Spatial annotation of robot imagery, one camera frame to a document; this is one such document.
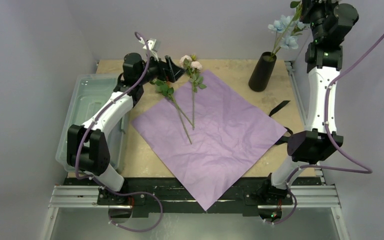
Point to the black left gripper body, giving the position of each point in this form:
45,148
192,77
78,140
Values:
155,70

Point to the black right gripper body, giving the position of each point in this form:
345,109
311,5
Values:
305,5

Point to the peach pink rose stem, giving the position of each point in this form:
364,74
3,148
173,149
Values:
163,88

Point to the blue flower stem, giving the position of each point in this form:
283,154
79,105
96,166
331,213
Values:
288,29

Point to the purple tissue paper sheet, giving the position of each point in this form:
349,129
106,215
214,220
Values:
208,139

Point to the black ribbon gold lettering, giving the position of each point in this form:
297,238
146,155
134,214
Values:
284,139

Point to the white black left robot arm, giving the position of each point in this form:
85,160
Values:
87,147

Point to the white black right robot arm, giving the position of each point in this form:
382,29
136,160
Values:
329,21

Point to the black cylindrical vase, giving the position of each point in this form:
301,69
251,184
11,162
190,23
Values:
262,72

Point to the white pink rose stem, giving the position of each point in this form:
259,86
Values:
193,70

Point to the clear plastic storage box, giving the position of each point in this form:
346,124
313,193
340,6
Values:
90,94

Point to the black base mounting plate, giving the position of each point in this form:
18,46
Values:
151,195

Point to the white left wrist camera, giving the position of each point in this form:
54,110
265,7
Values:
152,45

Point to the aluminium frame rail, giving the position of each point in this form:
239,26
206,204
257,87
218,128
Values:
308,193

